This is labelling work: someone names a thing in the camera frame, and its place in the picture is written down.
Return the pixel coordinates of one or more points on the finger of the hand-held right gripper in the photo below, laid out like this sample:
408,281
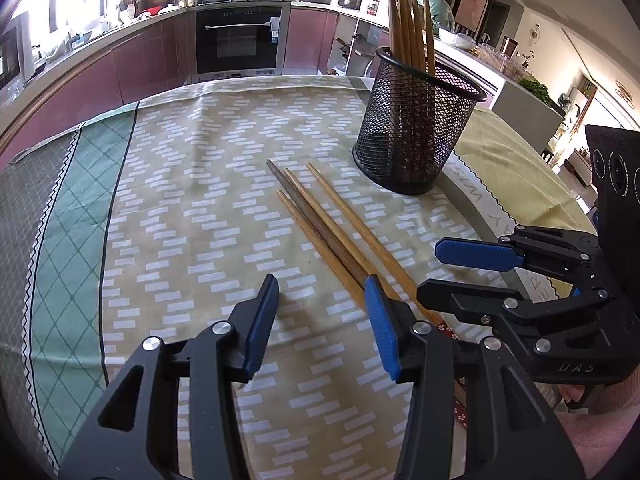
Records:
475,254
450,297

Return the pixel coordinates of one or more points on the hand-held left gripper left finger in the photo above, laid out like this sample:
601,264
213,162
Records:
262,320

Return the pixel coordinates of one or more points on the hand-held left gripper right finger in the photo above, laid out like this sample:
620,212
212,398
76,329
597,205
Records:
382,325

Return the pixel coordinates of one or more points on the light wooden chopstick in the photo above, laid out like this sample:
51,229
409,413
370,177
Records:
324,216
375,240
320,244

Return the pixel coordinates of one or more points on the dark brown wooden chopstick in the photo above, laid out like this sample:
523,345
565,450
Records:
306,210

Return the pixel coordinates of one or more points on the black mesh holder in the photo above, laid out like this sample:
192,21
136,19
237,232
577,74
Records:
400,150

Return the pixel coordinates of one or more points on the bunch of wooden chopsticks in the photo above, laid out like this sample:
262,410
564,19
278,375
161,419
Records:
400,25

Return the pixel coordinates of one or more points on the person's right forearm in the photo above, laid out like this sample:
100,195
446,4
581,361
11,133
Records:
600,435

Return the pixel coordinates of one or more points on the person's right hand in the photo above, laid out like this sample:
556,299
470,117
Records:
575,394

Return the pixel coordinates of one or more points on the patchwork printed tablecloth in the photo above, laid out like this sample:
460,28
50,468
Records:
190,240

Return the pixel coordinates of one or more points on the green leafy vegetables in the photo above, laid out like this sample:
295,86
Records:
535,89

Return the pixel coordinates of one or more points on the clear plastic container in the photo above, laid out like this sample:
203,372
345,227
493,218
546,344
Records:
500,60

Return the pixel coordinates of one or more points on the brown metal tumbler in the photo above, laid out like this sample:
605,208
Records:
510,45

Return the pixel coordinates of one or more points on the white bowl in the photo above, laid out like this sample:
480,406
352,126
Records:
457,39

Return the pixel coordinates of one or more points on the green covered appliance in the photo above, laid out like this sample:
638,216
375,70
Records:
442,10

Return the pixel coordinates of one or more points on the black built-in oven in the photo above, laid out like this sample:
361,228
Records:
235,45

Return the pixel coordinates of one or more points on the pink sink counter cabinets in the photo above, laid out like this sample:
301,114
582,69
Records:
145,60

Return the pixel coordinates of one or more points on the red basin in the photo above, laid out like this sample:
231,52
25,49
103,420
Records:
154,10

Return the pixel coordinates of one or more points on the white microwave oven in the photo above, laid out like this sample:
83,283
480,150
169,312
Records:
10,55

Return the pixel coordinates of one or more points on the framed wall painting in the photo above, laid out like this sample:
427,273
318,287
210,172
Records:
472,7

